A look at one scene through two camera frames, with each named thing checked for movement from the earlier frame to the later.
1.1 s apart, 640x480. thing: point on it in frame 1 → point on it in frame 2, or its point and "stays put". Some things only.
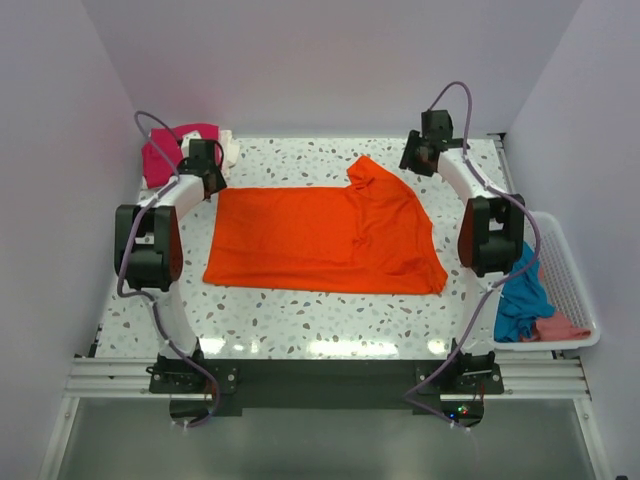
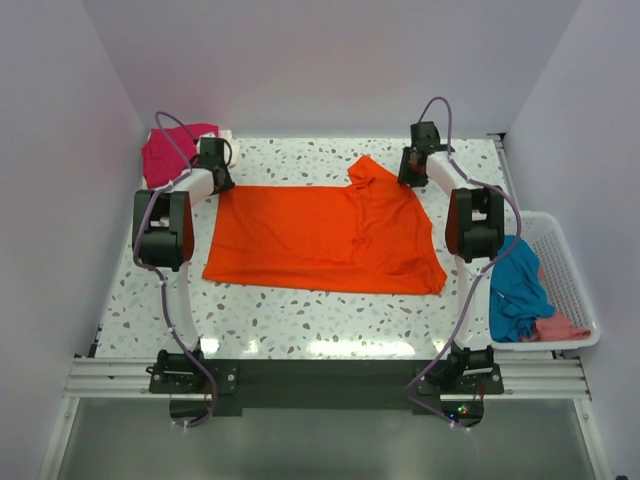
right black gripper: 408,161 → 405,177
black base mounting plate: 323,383 stays put
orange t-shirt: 363,238 stays put
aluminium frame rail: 524,379 stays put
